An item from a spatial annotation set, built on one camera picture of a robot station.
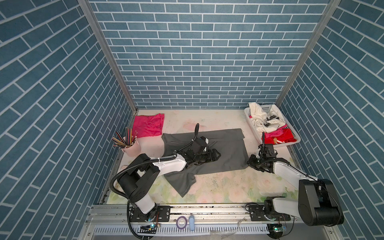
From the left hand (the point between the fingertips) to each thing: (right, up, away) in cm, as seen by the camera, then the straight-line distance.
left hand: (217, 157), depth 85 cm
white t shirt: (+36, +20, +19) cm, 46 cm away
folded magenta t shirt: (-47, +18, +20) cm, 54 cm away
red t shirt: (+46, +11, +9) cm, 49 cm away
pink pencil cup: (-50, +2, +6) cm, 51 cm away
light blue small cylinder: (-14, -27, -16) cm, 35 cm away
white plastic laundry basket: (+51, +18, +14) cm, 55 cm away
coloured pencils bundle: (-58, +8, +3) cm, 58 cm away
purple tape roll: (-20, -31, -14) cm, 39 cm away
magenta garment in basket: (+40, +14, +9) cm, 44 cm away
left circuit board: (-35, -32, -14) cm, 49 cm away
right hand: (+19, -4, +6) cm, 21 cm away
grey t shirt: (+10, +6, +14) cm, 18 cm away
